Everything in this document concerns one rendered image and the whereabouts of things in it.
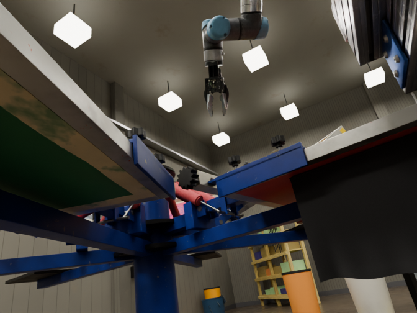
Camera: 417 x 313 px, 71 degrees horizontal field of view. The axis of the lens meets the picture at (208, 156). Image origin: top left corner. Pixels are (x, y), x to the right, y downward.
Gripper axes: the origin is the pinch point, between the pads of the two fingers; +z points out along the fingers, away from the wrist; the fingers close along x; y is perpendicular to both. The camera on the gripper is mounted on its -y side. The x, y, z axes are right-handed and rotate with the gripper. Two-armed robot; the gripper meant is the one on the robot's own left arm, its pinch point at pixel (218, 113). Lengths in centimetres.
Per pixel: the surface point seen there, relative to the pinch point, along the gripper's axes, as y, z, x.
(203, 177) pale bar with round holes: 29.2, 19.5, -3.5
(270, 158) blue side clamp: 37.7, 12.0, 17.8
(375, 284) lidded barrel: -250, 254, 174
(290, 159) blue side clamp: 41.0, 11.9, 22.8
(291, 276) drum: -275, 259, 69
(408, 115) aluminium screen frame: 50, 1, 48
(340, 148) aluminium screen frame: 46, 9, 35
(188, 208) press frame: 1.3, 40.9, -15.7
